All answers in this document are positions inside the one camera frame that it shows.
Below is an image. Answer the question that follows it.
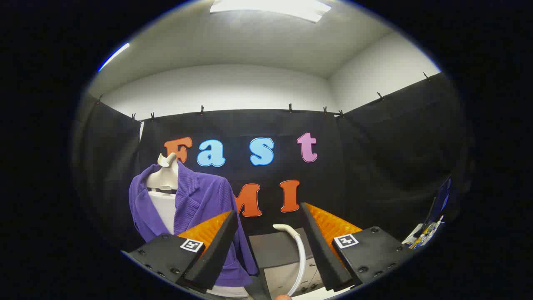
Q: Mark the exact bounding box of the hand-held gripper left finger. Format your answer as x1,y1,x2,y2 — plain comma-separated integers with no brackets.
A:
122,210,239,292

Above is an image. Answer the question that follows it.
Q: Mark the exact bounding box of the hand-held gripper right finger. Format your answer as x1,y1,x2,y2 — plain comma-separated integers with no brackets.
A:
300,202,417,292

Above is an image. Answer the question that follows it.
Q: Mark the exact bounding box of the white garment steamer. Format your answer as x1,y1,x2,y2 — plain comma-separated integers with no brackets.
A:
273,224,307,297

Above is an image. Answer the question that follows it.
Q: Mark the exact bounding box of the purple corduroy jacket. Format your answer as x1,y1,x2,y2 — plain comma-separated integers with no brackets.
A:
128,160,259,288

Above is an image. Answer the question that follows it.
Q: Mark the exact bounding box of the white garment form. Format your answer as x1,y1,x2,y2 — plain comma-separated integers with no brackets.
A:
148,192,250,298

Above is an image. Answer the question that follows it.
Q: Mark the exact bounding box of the cream clothes hanger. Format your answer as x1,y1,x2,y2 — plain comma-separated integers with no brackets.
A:
146,152,179,193

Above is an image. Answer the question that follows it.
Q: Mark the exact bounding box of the grey cabinet with dark top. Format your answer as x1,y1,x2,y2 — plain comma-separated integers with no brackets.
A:
249,228,329,298

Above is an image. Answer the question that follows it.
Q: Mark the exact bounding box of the ceiling light panel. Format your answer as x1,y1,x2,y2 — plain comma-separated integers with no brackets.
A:
209,0,331,23

